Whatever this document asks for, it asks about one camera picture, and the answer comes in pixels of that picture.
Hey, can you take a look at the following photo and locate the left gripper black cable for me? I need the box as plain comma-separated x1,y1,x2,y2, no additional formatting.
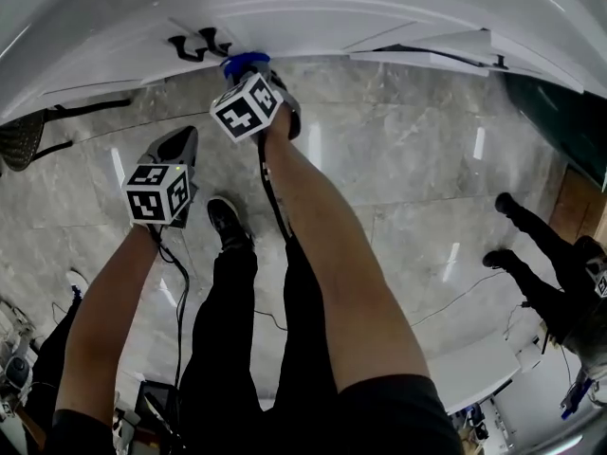
147,224,192,391

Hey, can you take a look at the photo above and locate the person's left leg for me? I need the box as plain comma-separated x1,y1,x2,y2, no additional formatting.
177,247,267,455

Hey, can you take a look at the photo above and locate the white cabinet door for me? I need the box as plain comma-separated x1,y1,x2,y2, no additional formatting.
215,14,492,65
347,27,585,95
40,14,233,101

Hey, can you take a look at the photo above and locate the person's right leg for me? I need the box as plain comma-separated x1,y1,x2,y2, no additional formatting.
282,232,345,414

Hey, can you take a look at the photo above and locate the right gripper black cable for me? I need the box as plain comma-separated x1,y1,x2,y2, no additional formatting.
257,135,294,244

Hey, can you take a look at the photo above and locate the white table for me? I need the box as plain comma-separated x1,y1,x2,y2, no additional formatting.
428,332,525,415

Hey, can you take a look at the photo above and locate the dark green bin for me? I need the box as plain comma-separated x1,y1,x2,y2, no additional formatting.
501,70,607,193

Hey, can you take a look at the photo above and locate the person's left black shoe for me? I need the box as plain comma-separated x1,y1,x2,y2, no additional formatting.
206,195,256,254

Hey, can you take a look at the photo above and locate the person's black shirt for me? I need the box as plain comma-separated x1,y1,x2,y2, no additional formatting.
46,372,465,455

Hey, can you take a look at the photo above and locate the blue cloth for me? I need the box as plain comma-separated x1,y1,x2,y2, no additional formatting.
219,50,272,83

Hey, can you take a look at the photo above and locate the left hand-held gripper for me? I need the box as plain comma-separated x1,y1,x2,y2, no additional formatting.
120,125,201,230

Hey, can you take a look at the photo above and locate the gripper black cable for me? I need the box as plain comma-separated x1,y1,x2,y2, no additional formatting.
257,135,294,244
147,224,192,391

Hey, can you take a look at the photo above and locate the person's leg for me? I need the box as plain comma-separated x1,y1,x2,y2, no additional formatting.
177,247,267,455
282,232,345,414

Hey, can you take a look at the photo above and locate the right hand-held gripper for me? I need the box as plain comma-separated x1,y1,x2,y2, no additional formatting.
208,62,303,145

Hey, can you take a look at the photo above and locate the person's right forearm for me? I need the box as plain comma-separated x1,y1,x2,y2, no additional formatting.
262,105,432,395

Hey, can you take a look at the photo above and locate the white robot machine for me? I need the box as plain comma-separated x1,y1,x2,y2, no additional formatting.
0,299,42,421

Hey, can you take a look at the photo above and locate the person's left forearm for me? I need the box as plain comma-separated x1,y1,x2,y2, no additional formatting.
54,222,161,427

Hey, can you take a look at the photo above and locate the dark wicker chair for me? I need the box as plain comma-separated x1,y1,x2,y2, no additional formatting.
0,96,133,173

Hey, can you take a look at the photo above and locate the blue tool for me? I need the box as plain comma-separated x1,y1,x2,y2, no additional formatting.
559,377,597,421

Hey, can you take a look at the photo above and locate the brown cardboard box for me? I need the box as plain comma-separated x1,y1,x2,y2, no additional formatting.
548,164,607,248

